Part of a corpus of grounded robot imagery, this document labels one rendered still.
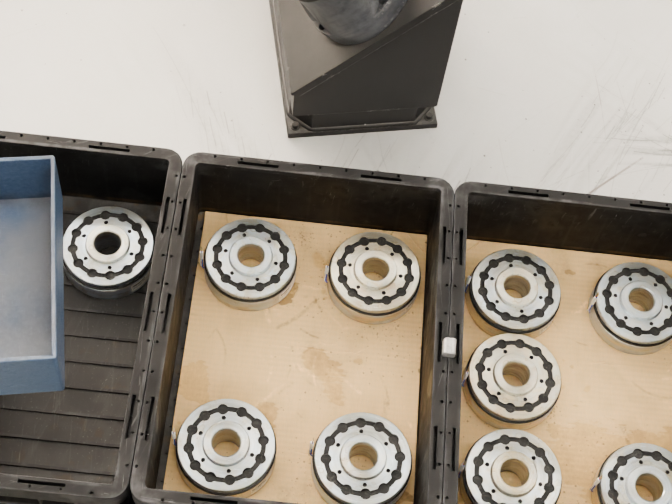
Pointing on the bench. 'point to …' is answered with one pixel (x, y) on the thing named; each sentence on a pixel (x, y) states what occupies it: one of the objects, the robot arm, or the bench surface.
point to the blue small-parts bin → (31, 276)
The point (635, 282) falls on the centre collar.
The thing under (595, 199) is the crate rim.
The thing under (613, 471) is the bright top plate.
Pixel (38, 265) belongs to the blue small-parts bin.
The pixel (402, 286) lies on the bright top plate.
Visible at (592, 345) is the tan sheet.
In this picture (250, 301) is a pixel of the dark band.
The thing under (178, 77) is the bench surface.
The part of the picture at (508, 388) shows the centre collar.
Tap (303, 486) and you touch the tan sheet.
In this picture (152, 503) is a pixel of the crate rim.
